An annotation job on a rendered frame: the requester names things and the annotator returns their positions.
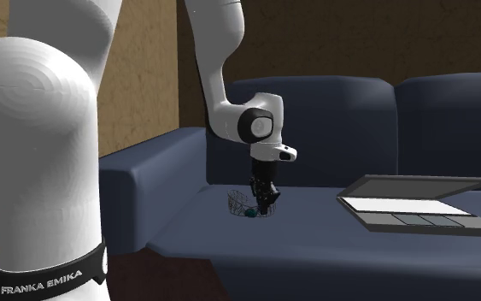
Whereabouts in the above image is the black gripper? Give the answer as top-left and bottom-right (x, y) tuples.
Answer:
(249, 157), (282, 216)

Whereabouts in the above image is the dark blue sofa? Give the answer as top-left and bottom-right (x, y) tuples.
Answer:
(98, 72), (481, 301)

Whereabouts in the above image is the grey open laptop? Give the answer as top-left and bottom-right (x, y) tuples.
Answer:
(336, 174), (481, 239)

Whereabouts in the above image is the wire mesh basket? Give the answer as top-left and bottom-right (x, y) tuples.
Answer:
(226, 189), (279, 218)

